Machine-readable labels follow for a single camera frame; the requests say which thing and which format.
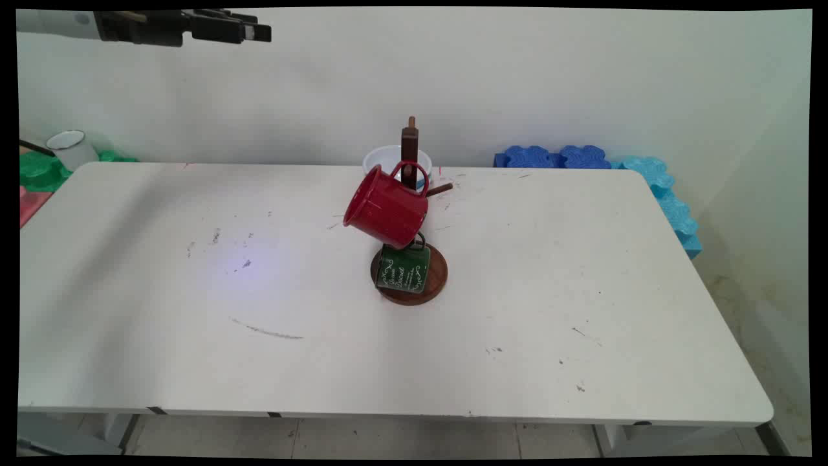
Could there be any white enamel mug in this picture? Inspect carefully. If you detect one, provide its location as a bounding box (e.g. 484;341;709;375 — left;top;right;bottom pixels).
45;129;100;172

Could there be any red foam mat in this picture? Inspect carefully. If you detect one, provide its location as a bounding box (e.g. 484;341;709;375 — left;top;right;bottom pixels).
19;186;54;228

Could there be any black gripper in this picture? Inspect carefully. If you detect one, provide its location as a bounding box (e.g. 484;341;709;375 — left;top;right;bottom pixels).
94;8;272;48

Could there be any white table leg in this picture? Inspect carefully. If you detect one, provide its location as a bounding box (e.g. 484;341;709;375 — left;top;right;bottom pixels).
594;423;709;455

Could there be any dark blue foam tile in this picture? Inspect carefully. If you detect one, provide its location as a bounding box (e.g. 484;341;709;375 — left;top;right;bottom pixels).
558;145;613;170
494;145;560;170

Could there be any red enamel mug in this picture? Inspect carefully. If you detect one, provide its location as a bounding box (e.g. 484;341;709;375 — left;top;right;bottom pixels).
343;161;431;250

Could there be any light blue foam mat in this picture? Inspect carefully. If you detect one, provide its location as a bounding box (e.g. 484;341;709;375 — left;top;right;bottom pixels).
611;155;704;260

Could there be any green foam mat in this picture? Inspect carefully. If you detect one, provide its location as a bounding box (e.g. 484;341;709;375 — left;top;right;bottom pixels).
19;150;140;194

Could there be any white bowl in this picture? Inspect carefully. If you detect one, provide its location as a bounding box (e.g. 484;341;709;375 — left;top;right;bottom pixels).
362;146;433;192

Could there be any brown wooden mug tree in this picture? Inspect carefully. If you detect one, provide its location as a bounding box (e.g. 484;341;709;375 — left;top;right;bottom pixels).
370;116;454;307

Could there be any green printed mug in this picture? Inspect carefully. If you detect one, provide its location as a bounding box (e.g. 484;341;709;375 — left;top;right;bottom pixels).
375;233;431;295

